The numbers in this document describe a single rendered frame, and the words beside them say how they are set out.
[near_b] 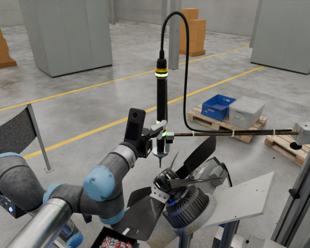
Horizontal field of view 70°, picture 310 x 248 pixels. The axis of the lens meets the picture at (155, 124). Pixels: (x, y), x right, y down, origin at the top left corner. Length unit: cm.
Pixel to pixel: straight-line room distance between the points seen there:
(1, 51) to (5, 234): 672
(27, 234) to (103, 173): 19
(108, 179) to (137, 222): 53
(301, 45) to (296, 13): 88
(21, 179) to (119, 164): 43
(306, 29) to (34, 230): 771
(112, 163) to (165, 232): 73
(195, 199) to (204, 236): 134
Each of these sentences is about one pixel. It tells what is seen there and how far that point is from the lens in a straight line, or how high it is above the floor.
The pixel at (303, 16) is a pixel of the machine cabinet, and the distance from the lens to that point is 788.
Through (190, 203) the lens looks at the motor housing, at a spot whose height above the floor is 117.
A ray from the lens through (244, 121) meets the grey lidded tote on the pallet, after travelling 385.
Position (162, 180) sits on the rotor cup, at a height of 124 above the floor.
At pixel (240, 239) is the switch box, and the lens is 151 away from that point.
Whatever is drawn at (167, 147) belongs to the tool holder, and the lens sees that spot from 95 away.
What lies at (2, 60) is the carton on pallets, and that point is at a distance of 882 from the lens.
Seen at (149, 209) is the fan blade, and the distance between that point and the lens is 110.
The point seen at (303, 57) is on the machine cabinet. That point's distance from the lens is 793.
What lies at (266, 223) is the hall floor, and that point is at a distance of 277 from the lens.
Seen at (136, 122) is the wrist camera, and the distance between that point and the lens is 66.
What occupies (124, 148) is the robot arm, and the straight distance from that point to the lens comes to 63.
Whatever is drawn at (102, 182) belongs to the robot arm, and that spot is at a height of 167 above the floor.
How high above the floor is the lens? 205
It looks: 30 degrees down
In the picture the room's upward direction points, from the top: straight up
